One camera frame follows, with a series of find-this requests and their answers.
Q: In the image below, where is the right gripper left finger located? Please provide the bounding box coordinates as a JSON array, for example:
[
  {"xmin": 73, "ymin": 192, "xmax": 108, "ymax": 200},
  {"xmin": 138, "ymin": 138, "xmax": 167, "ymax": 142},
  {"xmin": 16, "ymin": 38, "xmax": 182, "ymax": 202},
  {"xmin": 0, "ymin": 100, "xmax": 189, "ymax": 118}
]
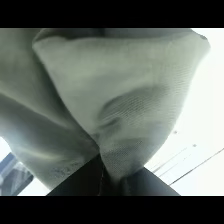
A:
[{"xmin": 46, "ymin": 153, "xmax": 106, "ymax": 197}]

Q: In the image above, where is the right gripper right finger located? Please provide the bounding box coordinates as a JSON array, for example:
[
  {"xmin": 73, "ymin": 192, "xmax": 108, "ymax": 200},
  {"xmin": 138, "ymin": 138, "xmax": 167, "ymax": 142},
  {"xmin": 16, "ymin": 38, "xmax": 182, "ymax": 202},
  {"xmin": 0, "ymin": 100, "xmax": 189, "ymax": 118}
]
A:
[{"xmin": 120, "ymin": 166, "xmax": 181, "ymax": 197}]

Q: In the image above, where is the olive green garment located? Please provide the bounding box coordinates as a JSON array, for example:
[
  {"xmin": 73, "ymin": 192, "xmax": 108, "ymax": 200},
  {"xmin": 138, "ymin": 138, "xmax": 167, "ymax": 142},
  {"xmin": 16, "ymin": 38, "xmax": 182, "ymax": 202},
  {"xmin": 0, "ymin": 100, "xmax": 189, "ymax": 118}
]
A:
[{"xmin": 0, "ymin": 27, "xmax": 212, "ymax": 197}]

